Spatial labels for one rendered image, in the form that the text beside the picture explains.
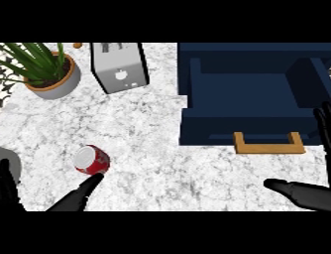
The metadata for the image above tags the red can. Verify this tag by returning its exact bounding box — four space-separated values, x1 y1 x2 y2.
72 144 112 176

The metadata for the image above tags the navy blue drawer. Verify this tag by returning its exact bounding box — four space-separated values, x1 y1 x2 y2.
177 57 331 147

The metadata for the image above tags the grey and terracotta plant pot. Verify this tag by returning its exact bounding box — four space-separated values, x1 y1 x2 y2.
22 51 83 100

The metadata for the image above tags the green leafy plant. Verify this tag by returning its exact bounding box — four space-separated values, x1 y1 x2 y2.
0 42 69 87

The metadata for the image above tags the silver toaster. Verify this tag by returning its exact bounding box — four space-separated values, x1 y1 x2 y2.
89 42 151 95

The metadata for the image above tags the navy blue cabinet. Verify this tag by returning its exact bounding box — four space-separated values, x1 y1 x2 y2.
176 42 331 100

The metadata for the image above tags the wooden drawer handle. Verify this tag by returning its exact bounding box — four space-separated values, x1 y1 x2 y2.
232 131 307 156

